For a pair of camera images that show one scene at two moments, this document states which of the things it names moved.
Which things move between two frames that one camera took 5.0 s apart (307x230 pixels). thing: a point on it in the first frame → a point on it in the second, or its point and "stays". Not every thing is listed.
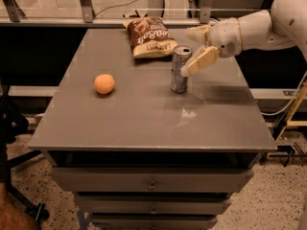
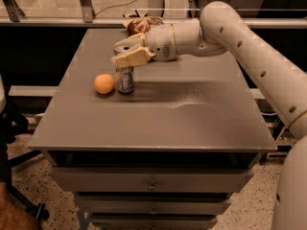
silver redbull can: (180, 56) → (125, 79)
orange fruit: (104, 83) stays
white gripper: (224, 37) → (159, 42)
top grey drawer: (154, 179) stays
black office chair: (11, 122) stays
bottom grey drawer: (153, 221) stays
